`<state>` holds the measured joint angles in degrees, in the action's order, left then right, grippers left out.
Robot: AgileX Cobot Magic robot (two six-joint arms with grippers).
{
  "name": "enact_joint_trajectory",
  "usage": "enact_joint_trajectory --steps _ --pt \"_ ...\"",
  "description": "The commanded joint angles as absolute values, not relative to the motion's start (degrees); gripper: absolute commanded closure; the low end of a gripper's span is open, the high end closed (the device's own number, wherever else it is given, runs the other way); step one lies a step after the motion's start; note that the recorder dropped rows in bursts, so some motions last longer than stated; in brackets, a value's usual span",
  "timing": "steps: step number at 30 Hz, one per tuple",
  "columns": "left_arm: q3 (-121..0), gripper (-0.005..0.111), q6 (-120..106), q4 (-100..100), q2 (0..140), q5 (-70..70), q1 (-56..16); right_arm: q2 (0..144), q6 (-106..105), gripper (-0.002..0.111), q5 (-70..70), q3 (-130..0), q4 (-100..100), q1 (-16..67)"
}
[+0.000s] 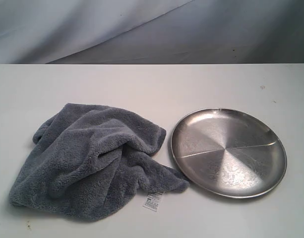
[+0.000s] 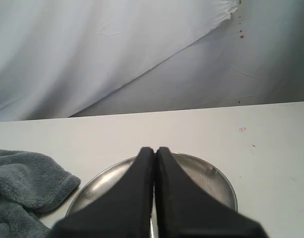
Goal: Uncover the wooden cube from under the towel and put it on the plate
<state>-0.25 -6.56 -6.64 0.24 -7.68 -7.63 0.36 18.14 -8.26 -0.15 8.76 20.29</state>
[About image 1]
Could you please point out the grey fluffy towel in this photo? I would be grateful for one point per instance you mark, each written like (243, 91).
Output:
(89, 161)

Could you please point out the round steel plate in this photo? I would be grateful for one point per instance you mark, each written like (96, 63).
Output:
(228, 153)

